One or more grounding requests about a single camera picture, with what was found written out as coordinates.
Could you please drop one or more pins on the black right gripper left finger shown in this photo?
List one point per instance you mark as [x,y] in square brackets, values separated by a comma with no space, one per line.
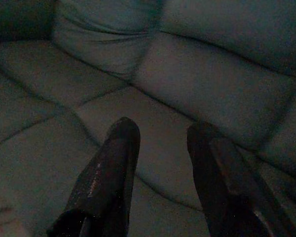
[106,177]

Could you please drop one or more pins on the dark green leather sofa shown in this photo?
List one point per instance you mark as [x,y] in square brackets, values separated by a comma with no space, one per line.
[199,86]

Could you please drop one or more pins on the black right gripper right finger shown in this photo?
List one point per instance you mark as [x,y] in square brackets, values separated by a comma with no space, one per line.
[224,187]

